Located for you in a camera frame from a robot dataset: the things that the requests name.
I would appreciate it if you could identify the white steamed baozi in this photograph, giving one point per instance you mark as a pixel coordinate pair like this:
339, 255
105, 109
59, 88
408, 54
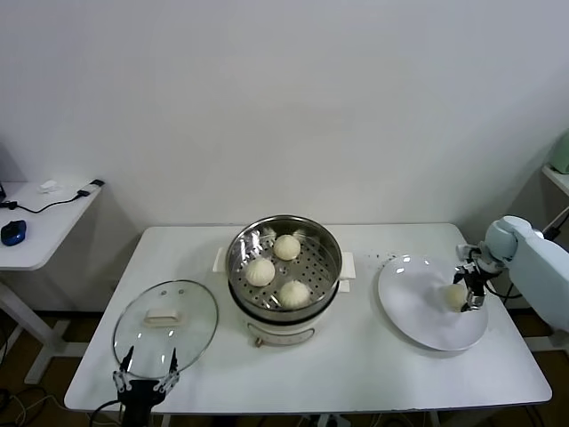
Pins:
454, 297
286, 247
294, 293
260, 272

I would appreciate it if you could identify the pale green appliance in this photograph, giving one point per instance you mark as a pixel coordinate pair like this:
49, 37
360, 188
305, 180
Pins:
562, 155

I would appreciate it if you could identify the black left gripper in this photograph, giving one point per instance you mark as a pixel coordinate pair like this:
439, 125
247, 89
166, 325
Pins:
141, 396

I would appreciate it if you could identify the white side table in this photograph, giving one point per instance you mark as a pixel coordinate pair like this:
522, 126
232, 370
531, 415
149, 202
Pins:
53, 231

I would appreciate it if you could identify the small white desk object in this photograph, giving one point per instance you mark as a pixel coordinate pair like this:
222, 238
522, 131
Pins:
49, 187

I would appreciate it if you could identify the cream electric cooker pot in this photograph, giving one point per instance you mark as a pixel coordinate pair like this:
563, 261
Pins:
284, 333

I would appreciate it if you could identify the glass pot lid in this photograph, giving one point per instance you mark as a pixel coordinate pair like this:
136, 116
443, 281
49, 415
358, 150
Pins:
162, 318

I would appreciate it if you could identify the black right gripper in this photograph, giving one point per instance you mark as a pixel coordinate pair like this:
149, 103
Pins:
475, 279

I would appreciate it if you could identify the steel steamer basket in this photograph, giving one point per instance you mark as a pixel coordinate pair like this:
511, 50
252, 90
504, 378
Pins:
331, 255

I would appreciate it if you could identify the white shelf board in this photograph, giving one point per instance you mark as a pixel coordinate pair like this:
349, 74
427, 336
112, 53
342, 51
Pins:
558, 182

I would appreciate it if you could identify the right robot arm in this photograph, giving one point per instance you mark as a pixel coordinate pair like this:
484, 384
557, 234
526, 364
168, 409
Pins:
538, 271

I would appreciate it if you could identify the white oval plate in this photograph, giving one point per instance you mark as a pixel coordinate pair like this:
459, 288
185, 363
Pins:
395, 276

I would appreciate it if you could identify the blue computer mouse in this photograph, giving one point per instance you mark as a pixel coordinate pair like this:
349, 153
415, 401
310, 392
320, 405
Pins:
13, 233

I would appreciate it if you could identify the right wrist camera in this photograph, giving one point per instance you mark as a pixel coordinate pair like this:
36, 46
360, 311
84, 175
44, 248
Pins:
467, 252

